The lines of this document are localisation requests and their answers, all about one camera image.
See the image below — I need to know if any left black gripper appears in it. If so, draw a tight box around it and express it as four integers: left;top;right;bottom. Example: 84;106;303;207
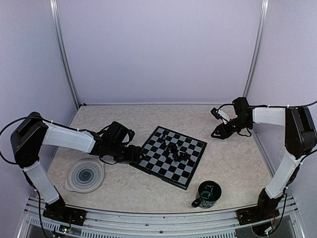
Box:
108;142;145;163

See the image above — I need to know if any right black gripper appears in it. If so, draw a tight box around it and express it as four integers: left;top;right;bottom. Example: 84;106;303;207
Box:
211;116;252;139

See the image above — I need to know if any black grey chess board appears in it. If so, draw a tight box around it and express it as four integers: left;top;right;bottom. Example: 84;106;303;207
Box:
129;126;207;190

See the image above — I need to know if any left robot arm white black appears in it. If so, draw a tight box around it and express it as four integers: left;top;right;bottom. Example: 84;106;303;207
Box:
10;112;144;222

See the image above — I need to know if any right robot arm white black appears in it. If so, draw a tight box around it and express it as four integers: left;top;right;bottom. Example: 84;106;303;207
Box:
211;97;317;225

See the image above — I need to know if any black chess piece pile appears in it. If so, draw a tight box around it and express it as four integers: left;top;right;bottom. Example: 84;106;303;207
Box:
162;142;193;164

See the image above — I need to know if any clear collapsible silicone bowl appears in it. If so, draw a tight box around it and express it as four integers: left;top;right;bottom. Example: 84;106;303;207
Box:
64;158;105;194

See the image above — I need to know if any dark green mug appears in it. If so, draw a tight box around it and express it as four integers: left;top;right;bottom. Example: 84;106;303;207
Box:
191;180;222;209

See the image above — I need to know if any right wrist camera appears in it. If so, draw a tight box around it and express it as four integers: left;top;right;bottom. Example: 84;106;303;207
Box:
211;108;230;124

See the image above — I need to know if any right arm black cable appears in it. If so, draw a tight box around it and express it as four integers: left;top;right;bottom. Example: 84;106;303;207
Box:
289;99;317;108

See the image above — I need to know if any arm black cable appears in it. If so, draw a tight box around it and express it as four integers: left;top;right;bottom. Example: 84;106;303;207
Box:
0;116;33;165
289;99;317;108

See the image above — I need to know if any aluminium front rail frame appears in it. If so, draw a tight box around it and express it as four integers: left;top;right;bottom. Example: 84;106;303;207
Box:
16;196;307;238

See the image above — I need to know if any right aluminium corner post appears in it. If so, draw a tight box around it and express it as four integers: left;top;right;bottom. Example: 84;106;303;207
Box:
243;0;269;97

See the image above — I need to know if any aluminium corner post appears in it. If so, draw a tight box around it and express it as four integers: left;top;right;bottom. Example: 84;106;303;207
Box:
50;0;81;110
243;0;269;97

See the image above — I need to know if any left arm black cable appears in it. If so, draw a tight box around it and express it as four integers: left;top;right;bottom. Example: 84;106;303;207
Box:
0;116;33;165

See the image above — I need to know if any left aluminium corner post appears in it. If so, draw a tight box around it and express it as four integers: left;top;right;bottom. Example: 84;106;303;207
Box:
50;0;81;110

